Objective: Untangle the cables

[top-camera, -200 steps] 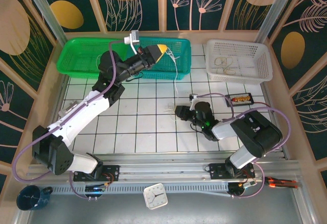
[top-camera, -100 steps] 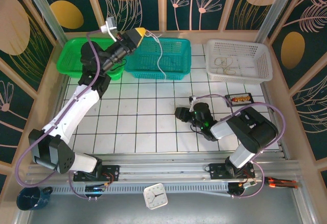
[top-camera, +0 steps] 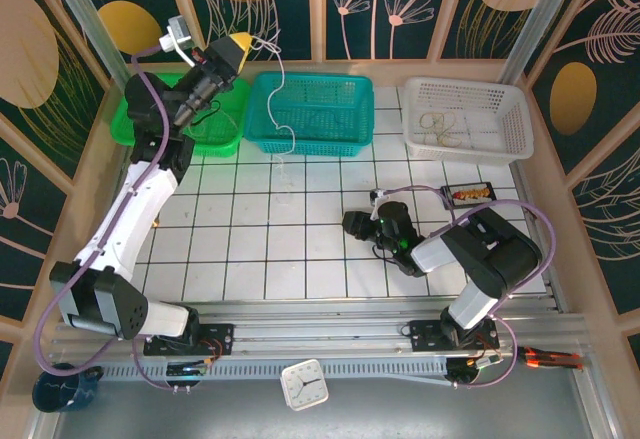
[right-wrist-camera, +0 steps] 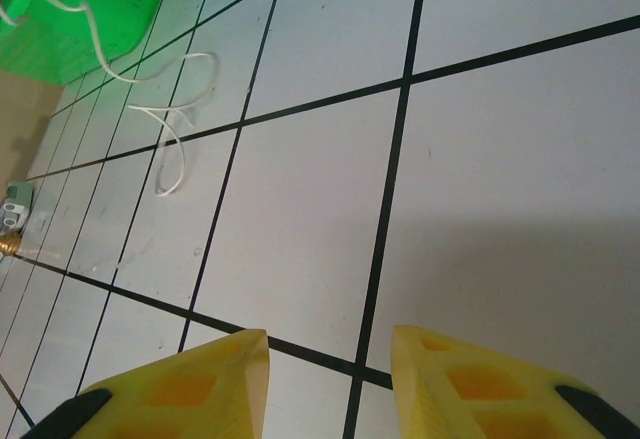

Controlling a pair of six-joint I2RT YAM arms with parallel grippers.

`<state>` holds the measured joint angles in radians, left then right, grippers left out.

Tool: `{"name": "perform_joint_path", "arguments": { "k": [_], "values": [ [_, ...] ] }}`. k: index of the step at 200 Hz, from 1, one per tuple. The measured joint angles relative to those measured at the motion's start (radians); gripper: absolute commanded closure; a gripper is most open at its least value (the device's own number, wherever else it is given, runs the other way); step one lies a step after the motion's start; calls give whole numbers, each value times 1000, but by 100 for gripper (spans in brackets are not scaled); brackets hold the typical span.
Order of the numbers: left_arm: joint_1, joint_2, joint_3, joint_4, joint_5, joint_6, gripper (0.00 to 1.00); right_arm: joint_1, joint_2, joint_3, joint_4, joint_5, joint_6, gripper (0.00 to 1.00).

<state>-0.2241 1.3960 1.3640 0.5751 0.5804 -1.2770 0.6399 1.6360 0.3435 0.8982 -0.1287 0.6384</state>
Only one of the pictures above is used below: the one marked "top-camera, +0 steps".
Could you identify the white grid mat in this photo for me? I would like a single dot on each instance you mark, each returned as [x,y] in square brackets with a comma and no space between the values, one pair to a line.
[310,274]

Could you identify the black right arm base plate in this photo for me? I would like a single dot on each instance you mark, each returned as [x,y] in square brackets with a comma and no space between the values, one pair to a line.
[422,336]

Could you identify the white plastic basket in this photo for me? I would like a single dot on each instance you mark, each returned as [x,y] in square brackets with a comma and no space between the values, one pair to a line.
[490,109]

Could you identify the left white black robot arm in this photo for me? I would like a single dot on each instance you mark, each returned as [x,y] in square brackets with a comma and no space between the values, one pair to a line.
[135,209]

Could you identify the white square clock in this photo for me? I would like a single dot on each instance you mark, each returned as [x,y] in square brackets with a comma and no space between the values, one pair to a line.
[304,384]

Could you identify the teal plastic basket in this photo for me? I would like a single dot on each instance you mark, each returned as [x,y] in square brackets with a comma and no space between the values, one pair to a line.
[320,94]

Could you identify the dark blue mug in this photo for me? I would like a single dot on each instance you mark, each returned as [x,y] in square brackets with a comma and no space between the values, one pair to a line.
[55,394]

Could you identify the green plastic basket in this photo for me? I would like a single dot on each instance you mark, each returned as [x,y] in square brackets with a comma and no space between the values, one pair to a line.
[230,146]

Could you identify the aluminium frame post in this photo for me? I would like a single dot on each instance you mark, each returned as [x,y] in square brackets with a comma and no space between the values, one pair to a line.
[90,24]
[530,34]

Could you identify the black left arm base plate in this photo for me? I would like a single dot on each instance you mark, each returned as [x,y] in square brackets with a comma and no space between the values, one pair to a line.
[224,341]

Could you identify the orange black hand tool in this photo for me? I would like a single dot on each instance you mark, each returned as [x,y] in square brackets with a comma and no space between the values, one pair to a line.
[550,358]

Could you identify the small controller board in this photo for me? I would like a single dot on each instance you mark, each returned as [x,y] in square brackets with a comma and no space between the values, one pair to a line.
[187,370]
[482,362]

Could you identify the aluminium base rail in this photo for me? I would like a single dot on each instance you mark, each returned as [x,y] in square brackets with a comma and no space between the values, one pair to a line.
[325,331]

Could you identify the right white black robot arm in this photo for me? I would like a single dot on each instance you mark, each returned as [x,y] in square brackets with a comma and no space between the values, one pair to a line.
[435,254]

